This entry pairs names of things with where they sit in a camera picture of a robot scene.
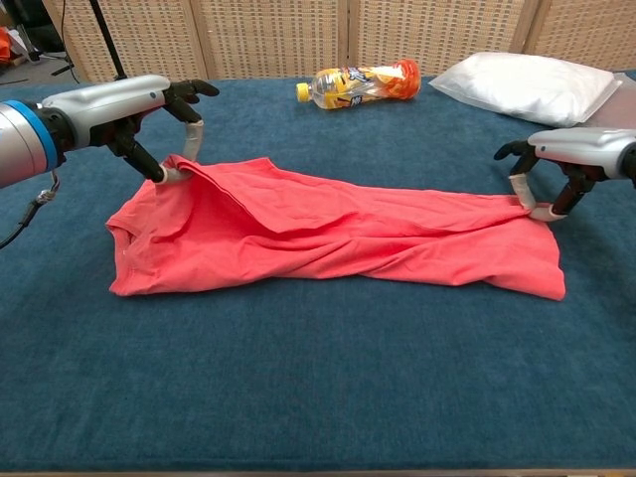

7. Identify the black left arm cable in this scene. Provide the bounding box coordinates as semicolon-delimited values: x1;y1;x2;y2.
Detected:
0;168;64;249

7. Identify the orange drink plastic bottle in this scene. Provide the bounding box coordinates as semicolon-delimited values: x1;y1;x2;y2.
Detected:
296;58;422;111

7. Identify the clear plastic bag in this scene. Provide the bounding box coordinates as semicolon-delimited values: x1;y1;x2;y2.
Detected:
579;72;636;131

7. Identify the left black grey robot hand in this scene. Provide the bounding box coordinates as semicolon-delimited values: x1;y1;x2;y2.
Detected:
42;74;221;187

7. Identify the blue carpet table cover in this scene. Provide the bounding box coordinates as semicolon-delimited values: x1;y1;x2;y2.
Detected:
0;69;636;473

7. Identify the coral red t-shirt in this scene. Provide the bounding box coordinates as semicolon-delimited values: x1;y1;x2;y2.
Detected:
104;153;567;302

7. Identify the woven wicker folding screen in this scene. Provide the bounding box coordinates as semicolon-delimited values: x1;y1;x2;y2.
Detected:
42;0;636;84

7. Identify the black tripod stand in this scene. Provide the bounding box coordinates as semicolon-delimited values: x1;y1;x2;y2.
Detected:
88;0;130;80

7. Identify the white garment in plastic bag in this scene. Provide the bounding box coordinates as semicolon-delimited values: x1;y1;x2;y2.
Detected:
427;51;623;130

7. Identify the right black grey robot hand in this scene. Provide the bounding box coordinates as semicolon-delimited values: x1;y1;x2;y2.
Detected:
494;127;636;223

